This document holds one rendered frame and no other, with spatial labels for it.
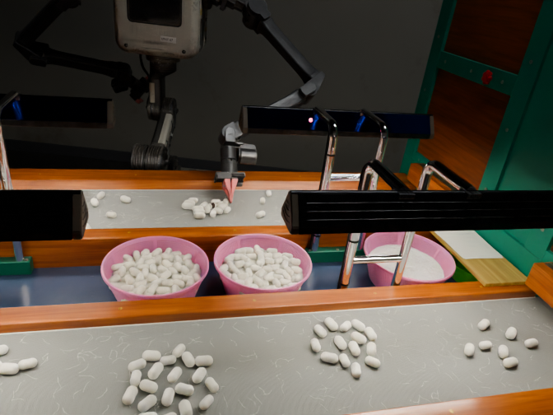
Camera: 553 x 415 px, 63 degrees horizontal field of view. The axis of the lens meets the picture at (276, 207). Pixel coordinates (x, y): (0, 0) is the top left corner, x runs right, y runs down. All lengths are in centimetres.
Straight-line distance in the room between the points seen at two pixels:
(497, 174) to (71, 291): 127
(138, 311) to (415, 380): 61
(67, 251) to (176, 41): 93
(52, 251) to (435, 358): 101
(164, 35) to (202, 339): 124
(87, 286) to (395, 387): 80
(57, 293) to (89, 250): 14
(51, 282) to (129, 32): 102
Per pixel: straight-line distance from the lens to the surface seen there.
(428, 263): 146
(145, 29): 192
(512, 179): 152
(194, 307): 107
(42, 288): 133
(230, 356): 100
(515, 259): 151
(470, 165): 168
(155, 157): 185
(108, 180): 167
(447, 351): 115
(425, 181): 112
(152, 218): 146
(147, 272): 122
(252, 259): 130
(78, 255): 137
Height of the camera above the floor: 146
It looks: 27 degrees down
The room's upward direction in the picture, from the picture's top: 7 degrees clockwise
